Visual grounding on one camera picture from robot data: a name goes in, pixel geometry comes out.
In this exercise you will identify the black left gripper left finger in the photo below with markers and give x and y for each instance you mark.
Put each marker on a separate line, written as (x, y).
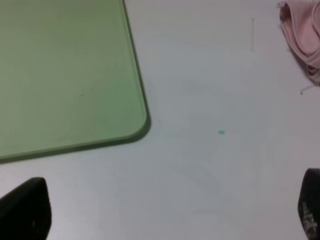
(25, 212)

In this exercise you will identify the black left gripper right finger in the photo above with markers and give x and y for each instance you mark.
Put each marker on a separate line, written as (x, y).
(309, 204)

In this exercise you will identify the pink terry towel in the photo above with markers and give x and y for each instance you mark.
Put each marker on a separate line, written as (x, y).
(300, 23)

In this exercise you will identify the green plastic tray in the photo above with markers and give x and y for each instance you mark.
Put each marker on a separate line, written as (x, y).
(69, 78)

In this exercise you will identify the clear plastic tag fastener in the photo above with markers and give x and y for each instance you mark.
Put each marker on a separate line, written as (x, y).
(301, 91)

